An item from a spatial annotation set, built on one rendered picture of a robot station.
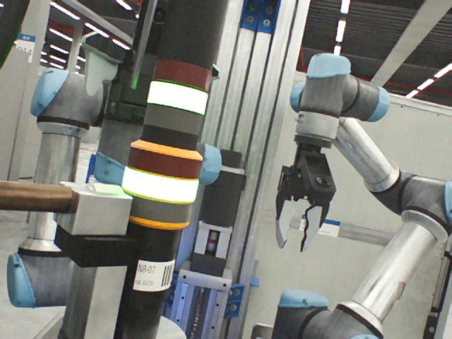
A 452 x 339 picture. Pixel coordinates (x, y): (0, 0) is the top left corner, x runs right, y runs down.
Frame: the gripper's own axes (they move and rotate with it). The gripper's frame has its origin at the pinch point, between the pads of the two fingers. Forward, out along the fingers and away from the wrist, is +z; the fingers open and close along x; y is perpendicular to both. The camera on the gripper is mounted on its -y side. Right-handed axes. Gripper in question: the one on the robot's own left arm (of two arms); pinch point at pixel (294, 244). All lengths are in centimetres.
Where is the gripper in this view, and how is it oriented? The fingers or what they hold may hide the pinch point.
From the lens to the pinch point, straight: 81.8
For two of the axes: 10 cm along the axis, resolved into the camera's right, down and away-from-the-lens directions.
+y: -1.1, -0.8, 9.9
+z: -2.0, 9.8, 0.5
